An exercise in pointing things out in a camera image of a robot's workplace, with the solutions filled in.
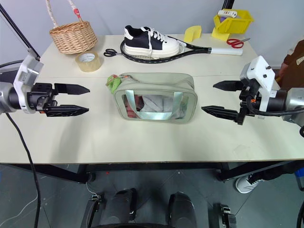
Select white device in bin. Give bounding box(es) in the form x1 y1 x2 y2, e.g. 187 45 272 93
218 9 238 18

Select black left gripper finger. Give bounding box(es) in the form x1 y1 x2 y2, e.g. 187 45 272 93
45 104 90 118
54 83 91 95

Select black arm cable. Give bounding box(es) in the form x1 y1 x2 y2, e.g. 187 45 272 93
5 112 40 228
246 95 304 117

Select black-handled scissors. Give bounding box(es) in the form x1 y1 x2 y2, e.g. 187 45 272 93
103 48 123 58

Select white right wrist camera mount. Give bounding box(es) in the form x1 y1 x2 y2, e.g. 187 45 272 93
239 55 276 113

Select green zipper charm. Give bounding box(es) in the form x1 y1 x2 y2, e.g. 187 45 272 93
105 74 123 94

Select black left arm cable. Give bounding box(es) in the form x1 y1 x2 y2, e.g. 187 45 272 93
5 112 40 228

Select brown packing tape roll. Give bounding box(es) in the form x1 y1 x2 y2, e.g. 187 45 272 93
75 50 104 73

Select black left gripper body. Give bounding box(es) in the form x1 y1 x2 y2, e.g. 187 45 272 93
27 83 58 113

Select dark rounded shape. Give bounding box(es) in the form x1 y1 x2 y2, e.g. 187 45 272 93
168 190 198 228
101 188 138 227

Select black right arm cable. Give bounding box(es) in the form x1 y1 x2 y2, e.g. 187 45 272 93
246 95 304 117

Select wicker basket with rope handle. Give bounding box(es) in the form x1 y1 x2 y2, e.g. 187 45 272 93
45 0 98 56

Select black and white sneaker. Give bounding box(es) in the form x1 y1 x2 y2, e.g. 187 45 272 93
123 25 181 59

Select black upright pole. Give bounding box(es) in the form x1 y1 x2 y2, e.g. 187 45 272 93
221 0 235 10

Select black slanted pole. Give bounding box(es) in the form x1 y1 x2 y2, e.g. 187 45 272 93
0 4 41 60

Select white sneaker of person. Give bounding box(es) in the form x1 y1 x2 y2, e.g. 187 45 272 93
235 174 262 194

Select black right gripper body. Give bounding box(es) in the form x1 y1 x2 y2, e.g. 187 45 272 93
237 79 260 126

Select person in brown jacket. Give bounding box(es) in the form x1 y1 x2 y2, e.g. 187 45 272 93
277 39 304 91

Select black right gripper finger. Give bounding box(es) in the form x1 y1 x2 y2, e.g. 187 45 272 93
201 105 241 122
212 80 245 93

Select yellow plastic bin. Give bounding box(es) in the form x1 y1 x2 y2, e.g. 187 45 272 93
211 9 255 42

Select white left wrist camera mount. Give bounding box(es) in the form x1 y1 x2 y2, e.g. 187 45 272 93
13 55 45 114

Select red-handled scissors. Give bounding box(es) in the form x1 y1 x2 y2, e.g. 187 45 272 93
226 38 251 49

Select black table frame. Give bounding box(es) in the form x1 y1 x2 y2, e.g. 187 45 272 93
0 161 304 184

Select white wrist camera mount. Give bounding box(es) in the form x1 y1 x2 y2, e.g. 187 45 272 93
239 55 276 113
13 55 45 114

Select black tennis racket white grip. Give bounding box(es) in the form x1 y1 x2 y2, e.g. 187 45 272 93
119 35 244 65

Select green transparent toiletry bag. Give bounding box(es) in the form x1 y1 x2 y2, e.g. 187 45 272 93
112 72 199 125

